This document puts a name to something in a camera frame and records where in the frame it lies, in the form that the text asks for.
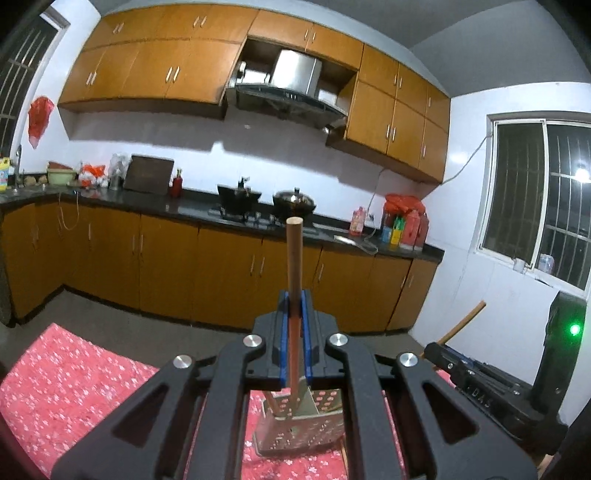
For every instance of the red bag on counter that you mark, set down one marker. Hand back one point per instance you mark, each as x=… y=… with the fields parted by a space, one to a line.
x=93 y=176

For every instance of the red bottle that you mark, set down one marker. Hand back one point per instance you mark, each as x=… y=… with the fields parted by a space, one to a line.
x=175 y=189

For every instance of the red floral tablecloth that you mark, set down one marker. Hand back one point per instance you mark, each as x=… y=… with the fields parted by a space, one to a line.
x=63 y=386

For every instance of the black countertop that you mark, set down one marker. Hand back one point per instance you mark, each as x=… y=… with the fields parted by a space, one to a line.
x=203 y=208

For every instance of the dark cutting board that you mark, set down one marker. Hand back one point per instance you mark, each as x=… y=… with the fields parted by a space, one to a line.
x=148 y=175

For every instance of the lower wooden cabinets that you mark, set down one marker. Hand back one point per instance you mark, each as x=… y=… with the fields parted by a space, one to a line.
x=197 y=273

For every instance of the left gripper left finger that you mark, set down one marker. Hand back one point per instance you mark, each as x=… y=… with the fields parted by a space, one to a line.
x=188 y=420

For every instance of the white cup on sill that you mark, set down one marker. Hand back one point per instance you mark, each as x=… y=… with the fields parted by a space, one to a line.
x=519 y=265

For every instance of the steel range hood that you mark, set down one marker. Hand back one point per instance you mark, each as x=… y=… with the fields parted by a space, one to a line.
x=291 y=85

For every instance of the wooden chopstick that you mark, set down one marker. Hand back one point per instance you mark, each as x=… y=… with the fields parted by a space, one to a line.
x=462 y=323
x=294 y=277

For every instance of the window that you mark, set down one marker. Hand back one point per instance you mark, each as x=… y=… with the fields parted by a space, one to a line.
x=537 y=203
x=20 y=61

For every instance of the wooden cabinets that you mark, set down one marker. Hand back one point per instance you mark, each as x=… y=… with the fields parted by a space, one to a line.
x=202 y=58
x=197 y=273

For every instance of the green basin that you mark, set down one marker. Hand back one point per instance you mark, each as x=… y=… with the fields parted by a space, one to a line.
x=59 y=174

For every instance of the black wok with handle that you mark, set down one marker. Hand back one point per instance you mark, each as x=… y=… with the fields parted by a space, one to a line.
x=240 y=200

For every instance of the right window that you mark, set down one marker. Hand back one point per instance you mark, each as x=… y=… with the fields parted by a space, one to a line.
x=537 y=203

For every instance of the black lidded wok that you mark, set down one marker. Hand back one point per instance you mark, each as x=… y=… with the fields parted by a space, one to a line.
x=292 y=203

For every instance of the left window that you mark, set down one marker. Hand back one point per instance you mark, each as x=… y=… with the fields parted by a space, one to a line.
x=20 y=61

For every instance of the pink bottle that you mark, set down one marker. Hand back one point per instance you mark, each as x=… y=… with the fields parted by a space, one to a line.
x=357 y=222

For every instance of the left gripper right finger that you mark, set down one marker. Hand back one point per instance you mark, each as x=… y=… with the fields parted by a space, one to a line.
x=402 y=419

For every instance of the red plastic bag on wall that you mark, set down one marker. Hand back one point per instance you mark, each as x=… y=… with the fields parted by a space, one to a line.
x=38 y=119

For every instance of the upper wooden cabinets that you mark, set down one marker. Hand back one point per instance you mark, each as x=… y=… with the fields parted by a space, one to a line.
x=202 y=58

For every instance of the beige perforated utensil holder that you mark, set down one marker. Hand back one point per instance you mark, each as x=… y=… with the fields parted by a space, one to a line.
x=317 y=424

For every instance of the yellow detergent bottle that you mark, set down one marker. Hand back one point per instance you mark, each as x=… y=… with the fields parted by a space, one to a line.
x=5 y=164

